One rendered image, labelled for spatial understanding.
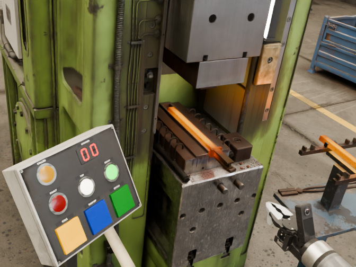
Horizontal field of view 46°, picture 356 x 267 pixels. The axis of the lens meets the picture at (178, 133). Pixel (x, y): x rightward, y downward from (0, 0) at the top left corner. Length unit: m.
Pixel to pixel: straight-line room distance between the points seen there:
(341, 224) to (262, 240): 0.92
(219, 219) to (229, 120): 0.44
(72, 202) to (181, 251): 0.71
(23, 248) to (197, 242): 1.16
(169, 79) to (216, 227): 0.69
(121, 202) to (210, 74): 0.51
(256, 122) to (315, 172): 1.73
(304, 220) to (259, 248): 1.44
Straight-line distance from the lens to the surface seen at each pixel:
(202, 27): 1.35
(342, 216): 2.01
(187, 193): 1.58
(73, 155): 1.21
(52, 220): 1.17
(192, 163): 1.59
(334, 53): 5.49
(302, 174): 3.49
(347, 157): 1.89
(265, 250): 2.72
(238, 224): 1.89
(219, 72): 1.45
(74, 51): 1.76
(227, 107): 1.90
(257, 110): 1.86
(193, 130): 1.71
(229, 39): 1.42
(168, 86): 1.97
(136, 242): 1.94
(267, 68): 1.76
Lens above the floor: 1.84
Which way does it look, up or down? 30 degrees down
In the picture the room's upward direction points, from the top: 7 degrees clockwise
